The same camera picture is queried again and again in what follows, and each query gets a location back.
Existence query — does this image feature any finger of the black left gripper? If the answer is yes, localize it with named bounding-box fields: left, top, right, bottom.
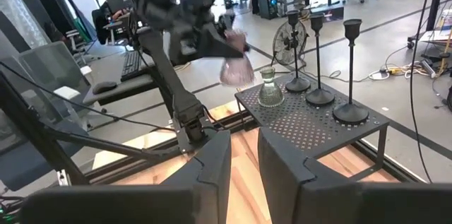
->
left=201, top=23, right=250, bottom=59

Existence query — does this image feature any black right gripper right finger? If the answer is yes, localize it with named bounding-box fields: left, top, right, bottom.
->
left=257, top=126, right=363, bottom=224

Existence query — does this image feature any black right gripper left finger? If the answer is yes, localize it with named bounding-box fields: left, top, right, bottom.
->
left=160, top=130, right=233, bottom=224

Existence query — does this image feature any pink ribbed glass candle holder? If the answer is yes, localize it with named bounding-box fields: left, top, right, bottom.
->
left=218, top=28, right=256, bottom=88

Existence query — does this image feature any green ribbed glass candle holder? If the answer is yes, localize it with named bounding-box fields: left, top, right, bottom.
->
left=257, top=66, right=285, bottom=109

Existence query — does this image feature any black metal candlestick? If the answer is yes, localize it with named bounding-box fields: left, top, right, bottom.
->
left=304, top=12, right=336, bottom=107
left=285, top=9, right=312, bottom=94
left=332, top=18, right=370, bottom=126

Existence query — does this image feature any black perforated metal shelf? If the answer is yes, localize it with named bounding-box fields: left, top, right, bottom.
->
left=234, top=73, right=391, bottom=182

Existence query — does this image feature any black floor fan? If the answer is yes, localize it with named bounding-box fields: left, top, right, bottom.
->
left=271, top=20, right=309, bottom=67

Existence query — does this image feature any black computer tower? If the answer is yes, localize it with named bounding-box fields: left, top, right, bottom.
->
left=258, top=0, right=280, bottom=20

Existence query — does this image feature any black keyboard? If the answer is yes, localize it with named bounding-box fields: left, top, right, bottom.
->
left=119, top=49, right=143, bottom=83

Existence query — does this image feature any black desk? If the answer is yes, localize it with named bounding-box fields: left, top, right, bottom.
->
left=81, top=49, right=162, bottom=107

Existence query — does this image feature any black computer mouse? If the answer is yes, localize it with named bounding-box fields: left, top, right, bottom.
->
left=92, top=81, right=119, bottom=95

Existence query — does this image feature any dark floor box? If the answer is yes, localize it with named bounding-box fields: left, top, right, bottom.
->
left=309, top=3, right=345, bottom=24

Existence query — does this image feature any clear bubble wrap roll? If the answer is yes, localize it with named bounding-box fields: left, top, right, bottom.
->
left=0, top=0, right=51, bottom=50

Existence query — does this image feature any long black cable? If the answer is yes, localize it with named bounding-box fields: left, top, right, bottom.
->
left=408, top=0, right=436, bottom=184

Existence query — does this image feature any black aluminium table frame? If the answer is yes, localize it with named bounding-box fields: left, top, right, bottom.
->
left=0, top=60, right=255, bottom=187

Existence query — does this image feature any power strip with cords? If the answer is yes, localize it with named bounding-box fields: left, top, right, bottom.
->
left=368, top=59, right=441, bottom=81

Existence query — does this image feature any black table post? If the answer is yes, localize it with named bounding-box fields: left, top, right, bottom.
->
left=425, top=0, right=448, bottom=33

